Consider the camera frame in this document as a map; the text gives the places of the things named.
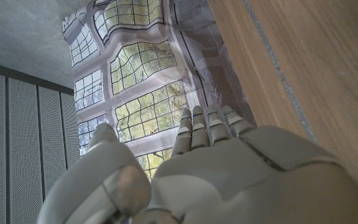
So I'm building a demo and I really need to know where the printed window backdrop cloth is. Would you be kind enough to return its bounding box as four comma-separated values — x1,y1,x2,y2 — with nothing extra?
61,0,257,182

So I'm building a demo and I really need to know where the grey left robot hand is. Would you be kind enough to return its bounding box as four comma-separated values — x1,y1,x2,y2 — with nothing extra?
35,105,358,224

